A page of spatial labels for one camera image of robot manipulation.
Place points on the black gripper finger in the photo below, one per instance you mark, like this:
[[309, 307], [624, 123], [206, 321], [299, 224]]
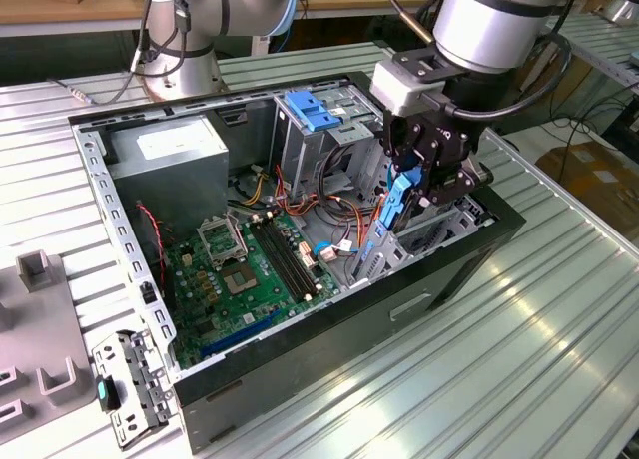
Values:
[[456, 184], [399, 147]]

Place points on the hard disk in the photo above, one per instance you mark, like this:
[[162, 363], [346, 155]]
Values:
[[394, 199]]

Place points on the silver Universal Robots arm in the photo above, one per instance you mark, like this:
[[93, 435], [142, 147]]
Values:
[[489, 25]]

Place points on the grey metal disk bay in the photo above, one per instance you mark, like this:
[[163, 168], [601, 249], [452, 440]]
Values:
[[439, 234]]

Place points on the blue plastic drive latch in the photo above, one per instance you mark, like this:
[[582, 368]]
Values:
[[312, 112]]

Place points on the grey metal drive cage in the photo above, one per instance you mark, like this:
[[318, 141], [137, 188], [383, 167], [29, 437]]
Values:
[[304, 154]]

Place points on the brown cardboard box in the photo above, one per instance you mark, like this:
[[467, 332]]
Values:
[[594, 174]]

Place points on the black RAM slot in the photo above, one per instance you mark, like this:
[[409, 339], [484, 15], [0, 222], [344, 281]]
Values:
[[284, 259], [291, 259], [297, 259], [278, 259]]

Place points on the metal slat side table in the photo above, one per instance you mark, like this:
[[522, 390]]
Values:
[[599, 45]]

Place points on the CPU socket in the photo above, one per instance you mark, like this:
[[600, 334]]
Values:
[[240, 279]]

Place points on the black open PC case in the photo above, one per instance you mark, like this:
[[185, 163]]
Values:
[[324, 369]]

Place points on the green motherboard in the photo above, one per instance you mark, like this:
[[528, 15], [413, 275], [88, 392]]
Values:
[[234, 309]]

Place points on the grey power supply box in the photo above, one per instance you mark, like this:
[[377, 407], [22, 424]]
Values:
[[170, 189]]

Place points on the blue expansion slot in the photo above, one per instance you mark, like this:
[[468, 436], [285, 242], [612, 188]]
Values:
[[234, 335]]

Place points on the wooden desk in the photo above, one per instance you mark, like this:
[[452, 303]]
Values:
[[50, 10]]

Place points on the black clip with blue face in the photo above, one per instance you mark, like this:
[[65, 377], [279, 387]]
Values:
[[107, 394]]

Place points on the grey parts rack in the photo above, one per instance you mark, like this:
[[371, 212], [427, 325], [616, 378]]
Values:
[[50, 329]]

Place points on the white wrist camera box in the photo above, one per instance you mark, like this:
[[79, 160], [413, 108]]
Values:
[[399, 92]]

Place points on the grey metal rear bracket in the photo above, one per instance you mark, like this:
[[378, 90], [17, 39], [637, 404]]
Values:
[[137, 379]]

